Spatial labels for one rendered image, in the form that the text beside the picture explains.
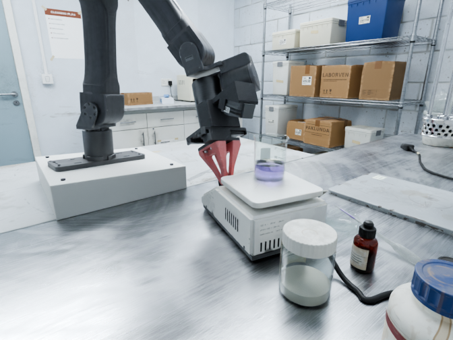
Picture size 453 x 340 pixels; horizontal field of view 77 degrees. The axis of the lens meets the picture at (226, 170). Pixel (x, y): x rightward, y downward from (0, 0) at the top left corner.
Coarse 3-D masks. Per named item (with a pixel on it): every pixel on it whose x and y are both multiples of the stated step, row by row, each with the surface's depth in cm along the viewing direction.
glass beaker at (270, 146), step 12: (264, 132) 46; (276, 132) 46; (264, 144) 42; (276, 144) 41; (264, 156) 42; (276, 156) 42; (264, 168) 43; (276, 168) 42; (264, 180) 43; (276, 180) 43
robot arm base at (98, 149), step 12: (84, 132) 62; (96, 132) 62; (108, 132) 63; (84, 144) 63; (96, 144) 62; (108, 144) 64; (84, 156) 64; (96, 156) 63; (108, 156) 64; (120, 156) 68; (132, 156) 68; (144, 156) 70; (60, 168) 57; (72, 168) 59
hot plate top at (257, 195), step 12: (228, 180) 45; (240, 180) 45; (252, 180) 45; (288, 180) 45; (300, 180) 45; (240, 192) 40; (252, 192) 40; (264, 192) 40; (276, 192) 40; (288, 192) 40; (300, 192) 40; (312, 192) 40; (252, 204) 37; (264, 204) 37; (276, 204) 38
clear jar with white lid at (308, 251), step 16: (288, 224) 33; (304, 224) 33; (320, 224) 33; (288, 240) 31; (304, 240) 30; (320, 240) 30; (336, 240) 30; (288, 256) 31; (304, 256) 30; (320, 256) 29; (288, 272) 31; (304, 272) 30; (320, 272) 30; (288, 288) 32; (304, 288) 31; (320, 288) 31; (304, 304) 31; (320, 304) 31
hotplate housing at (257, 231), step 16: (208, 192) 52; (224, 192) 45; (208, 208) 52; (224, 208) 45; (240, 208) 41; (256, 208) 39; (272, 208) 39; (288, 208) 39; (304, 208) 41; (320, 208) 41; (224, 224) 46; (240, 224) 40; (256, 224) 37; (272, 224) 38; (240, 240) 41; (256, 240) 38; (272, 240) 39; (256, 256) 39
